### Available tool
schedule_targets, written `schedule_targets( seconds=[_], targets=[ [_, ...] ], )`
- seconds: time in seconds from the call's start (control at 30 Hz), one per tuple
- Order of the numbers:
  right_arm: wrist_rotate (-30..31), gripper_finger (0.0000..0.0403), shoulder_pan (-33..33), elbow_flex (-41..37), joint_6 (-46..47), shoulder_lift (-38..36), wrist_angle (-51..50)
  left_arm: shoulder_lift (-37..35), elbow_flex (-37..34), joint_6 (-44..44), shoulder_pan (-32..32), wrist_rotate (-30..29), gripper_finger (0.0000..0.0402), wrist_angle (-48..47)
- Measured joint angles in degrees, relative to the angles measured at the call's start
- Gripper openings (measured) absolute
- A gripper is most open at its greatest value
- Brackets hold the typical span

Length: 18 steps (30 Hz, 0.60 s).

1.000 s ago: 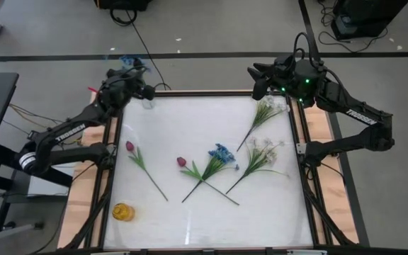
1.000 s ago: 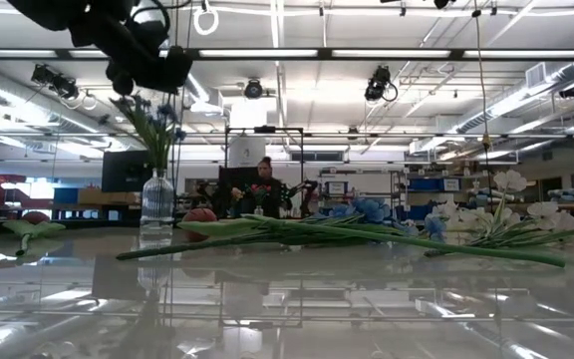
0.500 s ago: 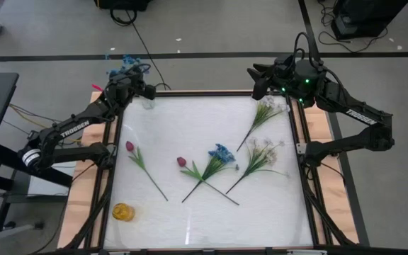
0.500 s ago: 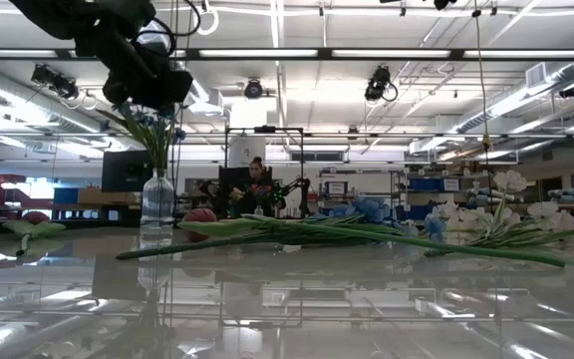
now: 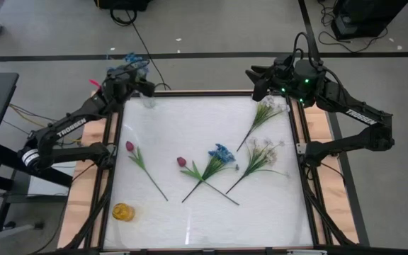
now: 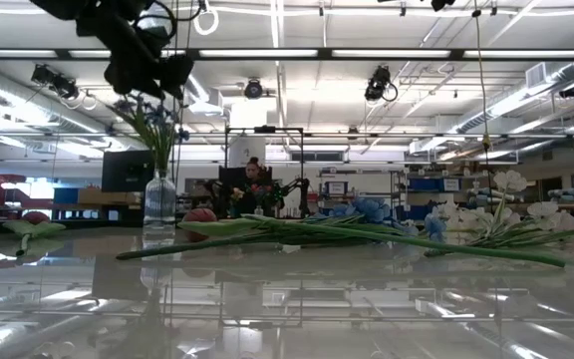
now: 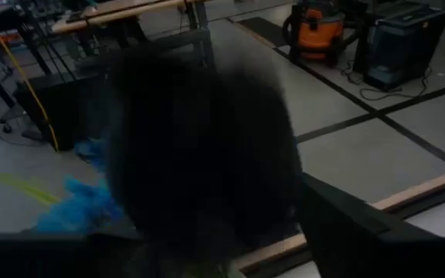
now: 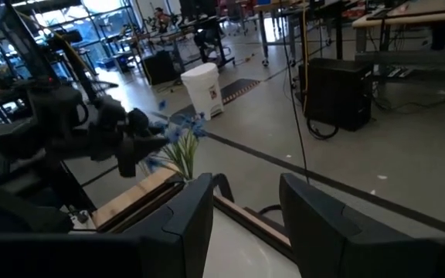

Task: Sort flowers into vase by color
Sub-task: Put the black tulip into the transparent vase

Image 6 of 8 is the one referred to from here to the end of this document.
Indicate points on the metal storage shelf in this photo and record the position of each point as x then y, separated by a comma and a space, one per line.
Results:
337, 188

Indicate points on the blue artificial flower bunch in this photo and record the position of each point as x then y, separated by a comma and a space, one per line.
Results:
156, 139
367, 209

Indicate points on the black dome ceiling camera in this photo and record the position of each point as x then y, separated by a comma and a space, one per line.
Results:
253, 90

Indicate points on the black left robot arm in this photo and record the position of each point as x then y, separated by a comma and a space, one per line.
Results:
102, 20

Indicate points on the blue box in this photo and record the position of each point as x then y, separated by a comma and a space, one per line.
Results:
66, 195

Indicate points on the blue storage bins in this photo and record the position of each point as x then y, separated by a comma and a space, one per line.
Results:
424, 184

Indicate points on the green leafy stem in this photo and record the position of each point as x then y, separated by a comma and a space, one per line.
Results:
510, 180

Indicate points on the person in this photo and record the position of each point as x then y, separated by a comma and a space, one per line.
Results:
254, 172

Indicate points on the clear ribbed glass vase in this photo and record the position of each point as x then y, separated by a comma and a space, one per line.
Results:
160, 204

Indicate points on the brown cardboard box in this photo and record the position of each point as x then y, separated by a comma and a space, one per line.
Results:
107, 196

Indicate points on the white artificial flower bunch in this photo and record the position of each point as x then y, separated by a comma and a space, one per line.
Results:
454, 214

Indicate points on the black ceiling fixture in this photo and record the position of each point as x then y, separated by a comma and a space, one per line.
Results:
571, 91

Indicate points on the black monitor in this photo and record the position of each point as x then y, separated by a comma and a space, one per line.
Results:
127, 172

